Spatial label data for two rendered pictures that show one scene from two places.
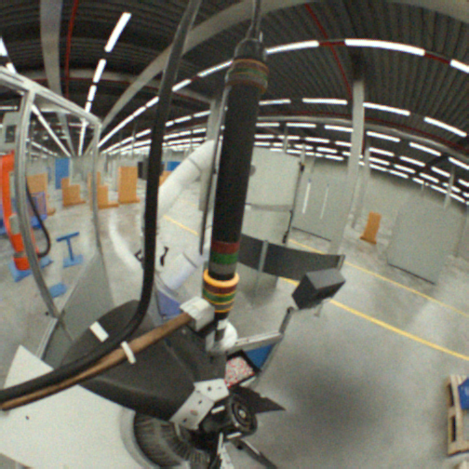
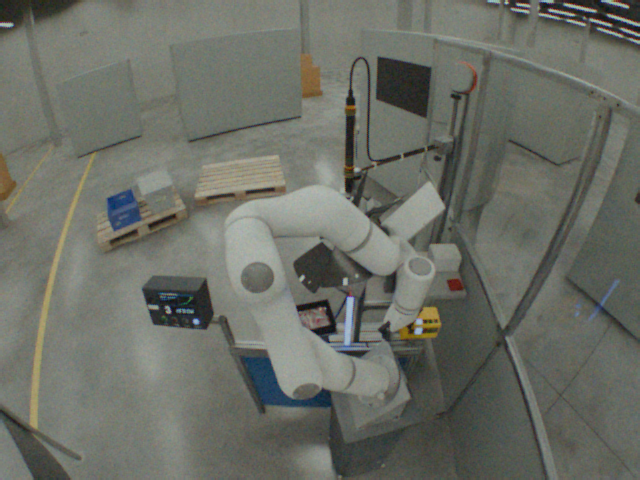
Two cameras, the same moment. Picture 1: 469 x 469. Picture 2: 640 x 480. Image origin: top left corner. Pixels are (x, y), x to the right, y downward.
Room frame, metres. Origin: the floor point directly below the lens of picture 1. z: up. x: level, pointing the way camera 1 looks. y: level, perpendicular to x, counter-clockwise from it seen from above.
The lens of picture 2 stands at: (1.29, 0.36, 2.10)
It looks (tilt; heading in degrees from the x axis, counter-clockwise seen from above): 38 degrees down; 204
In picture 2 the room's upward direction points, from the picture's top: 2 degrees counter-clockwise
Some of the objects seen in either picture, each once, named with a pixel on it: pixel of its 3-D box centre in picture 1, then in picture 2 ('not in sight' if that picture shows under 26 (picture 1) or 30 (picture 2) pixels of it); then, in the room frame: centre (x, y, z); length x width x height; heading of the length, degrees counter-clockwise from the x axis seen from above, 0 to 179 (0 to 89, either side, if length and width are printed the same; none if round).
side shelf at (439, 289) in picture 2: not in sight; (438, 273); (-0.12, 0.48, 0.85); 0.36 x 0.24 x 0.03; 21
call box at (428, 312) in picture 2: not in sight; (418, 323); (0.42, 0.42, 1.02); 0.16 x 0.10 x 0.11; 111
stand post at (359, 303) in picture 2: not in sight; (358, 315); (0.02, 0.06, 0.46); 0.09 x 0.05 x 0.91; 21
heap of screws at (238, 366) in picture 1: (232, 372); (310, 320); (0.43, -0.08, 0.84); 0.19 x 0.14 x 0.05; 126
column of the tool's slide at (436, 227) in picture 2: not in sight; (434, 234); (-0.41, 0.41, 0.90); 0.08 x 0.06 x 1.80; 56
